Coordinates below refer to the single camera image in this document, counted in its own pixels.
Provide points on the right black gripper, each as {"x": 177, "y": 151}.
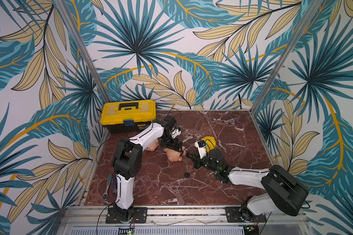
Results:
{"x": 200, "y": 158}

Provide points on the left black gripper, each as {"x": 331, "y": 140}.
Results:
{"x": 173, "y": 146}

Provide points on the pink piggy bank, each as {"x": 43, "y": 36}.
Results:
{"x": 175, "y": 156}
{"x": 152, "y": 146}

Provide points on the yellow piggy bank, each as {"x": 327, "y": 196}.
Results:
{"x": 209, "y": 143}

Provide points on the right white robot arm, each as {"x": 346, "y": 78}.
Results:
{"x": 283, "y": 191}

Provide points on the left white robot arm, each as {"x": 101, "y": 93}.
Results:
{"x": 127, "y": 159}

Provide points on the black round plug middle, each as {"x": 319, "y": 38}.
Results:
{"x": 187, "y": 175}

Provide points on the yellow black toolbox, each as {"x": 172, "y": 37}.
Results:
{"x": 128, "y": 116}

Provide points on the silver ratchet wrench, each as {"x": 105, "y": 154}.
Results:
{"x": 105, "y": 194}

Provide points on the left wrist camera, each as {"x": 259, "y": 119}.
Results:
{"x": 176, "y": 132}

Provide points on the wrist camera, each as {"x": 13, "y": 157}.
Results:
{"x": 202, "y": 148}
{"x": 176, "y": 132}

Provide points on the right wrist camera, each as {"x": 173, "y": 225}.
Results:
{"x": 202, "y": 148}

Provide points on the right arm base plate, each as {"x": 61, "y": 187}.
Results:
{"x": 239, "y": 214}

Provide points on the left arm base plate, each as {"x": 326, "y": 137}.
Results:
{"x": 116, "y": 215}

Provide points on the aluminium front rail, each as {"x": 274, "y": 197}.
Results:
{"x": 210, "y": 215}

